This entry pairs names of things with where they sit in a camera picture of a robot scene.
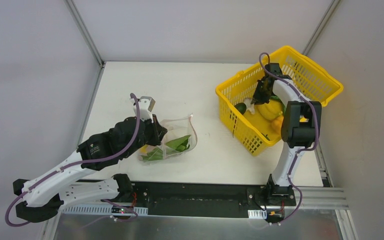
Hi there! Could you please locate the clear pink-dotted zip bag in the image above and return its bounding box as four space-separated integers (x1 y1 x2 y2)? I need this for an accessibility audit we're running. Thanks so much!
138 114 198 164

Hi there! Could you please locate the green leaf vegetable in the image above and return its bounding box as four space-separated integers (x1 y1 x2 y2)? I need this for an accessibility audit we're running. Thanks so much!
139 134 191 162

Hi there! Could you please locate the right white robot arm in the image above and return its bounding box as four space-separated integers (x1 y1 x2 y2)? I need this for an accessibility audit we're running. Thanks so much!
251 63 322 205

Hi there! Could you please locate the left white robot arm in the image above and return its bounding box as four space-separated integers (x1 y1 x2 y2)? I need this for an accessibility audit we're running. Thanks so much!
12 115 168 223

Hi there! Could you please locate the white garlic bulb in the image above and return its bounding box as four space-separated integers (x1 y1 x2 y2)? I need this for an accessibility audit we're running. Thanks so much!
243 97 256 115

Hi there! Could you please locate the dark green avocado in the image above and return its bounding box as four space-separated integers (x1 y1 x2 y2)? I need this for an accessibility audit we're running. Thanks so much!
234 102 248 115

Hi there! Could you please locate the yellow plastic basket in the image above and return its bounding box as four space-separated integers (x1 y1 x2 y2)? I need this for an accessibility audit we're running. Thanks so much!
215 45 344 156

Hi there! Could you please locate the orange bell pepper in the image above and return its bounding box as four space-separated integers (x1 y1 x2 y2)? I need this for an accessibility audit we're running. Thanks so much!
271 115 284 135

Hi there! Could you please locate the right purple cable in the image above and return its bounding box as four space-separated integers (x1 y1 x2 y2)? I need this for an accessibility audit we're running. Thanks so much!
258 52 321 226

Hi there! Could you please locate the purple cable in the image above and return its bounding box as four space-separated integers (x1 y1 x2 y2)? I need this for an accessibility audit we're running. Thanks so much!
5 92 142 228
258 52 321 226

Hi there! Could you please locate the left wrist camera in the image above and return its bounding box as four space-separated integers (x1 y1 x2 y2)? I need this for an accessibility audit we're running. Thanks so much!
131 96 156 122

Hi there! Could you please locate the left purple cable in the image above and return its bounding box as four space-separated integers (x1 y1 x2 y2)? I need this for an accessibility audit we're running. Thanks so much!
5 92 142 228

